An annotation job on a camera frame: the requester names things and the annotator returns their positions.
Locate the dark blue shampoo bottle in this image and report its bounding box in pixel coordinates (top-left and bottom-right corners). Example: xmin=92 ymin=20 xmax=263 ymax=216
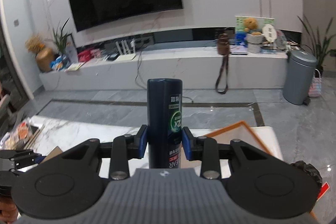
xmin=147 ymin=79 xmax=183 ymax=169

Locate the brown cardboard cube box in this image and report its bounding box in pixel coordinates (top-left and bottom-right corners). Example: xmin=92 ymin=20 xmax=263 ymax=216
xmin=41 ymin=146 xmax=63 ymax=163

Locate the stack of books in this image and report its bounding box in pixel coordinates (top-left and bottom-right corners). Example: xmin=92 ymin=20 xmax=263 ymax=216
xmin=23 ymin=123 xmax=45 ymax=149

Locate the person's left hand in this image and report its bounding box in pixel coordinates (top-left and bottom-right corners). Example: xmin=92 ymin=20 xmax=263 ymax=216
xmin=0 ymin=197 xmax=18 ymax=223

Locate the woven pastel handbag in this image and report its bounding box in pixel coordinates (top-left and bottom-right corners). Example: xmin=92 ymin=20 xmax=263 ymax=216
xmin=308 ymin=69 xmax=322 ymax=98

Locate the gold vase with dried flowers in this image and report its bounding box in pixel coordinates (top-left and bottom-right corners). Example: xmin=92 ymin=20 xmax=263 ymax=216
xmin=25 ymin=35 xmax=55 ymax=73

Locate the white woven basket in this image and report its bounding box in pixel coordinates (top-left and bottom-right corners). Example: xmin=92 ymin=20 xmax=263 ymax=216
xmin=246 ymin=34 xmax=264 ymax=53

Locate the teddy bear plush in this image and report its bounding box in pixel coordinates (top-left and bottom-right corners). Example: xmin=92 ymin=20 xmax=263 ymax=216
xmin=243 ymin=18 xmax=261 ymax=36

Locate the green potted floor plant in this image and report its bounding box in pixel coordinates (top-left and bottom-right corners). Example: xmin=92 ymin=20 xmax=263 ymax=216
xmin=298 ymin=15 xmax=335 ymax=75

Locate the red floor sticker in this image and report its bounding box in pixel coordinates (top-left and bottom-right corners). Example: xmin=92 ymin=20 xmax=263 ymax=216
xmin=317 ymin=182 xmax=330 ymax=201

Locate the brown leather camera bag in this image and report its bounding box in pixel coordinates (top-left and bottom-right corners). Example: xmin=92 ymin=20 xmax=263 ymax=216
xmin=215 ymin=33 xmax=230 ymax=95

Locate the orange cardboard storage box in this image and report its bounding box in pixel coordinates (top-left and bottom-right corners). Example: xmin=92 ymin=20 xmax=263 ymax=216
xmin=180 ymin=120 xmax=274 ymax=169

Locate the white wifi router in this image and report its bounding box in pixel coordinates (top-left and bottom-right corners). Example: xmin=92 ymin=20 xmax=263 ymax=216
xmin=116 ymin=39 xmax=136 ymax=62

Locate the black power cable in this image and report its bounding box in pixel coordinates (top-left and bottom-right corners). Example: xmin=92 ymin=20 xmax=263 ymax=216
xmin=134 ymin=48 xmax=195 ymax=104

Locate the black trash bag bin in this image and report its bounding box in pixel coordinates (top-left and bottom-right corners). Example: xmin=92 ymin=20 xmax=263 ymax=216
xmin=291 ymin=160 xmax=323 ymax=189

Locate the snack packet on books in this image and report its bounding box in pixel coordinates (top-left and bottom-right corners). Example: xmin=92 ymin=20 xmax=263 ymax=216
xmin=1 ymin=120 xmax=33 ymax=150

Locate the grey pedal trash bin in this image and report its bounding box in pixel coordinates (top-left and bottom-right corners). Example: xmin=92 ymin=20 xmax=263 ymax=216
xmin=282 ymin=50 xmax=317 ymax=105

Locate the red gift box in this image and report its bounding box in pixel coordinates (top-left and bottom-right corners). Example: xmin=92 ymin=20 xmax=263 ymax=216
xmin=78 ymin=49 xmax=92 ymax=62

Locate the round paper fan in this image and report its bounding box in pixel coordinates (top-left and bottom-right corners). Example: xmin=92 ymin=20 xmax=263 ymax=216
xmin=262 ymin=24 xmax=277 ymax=43

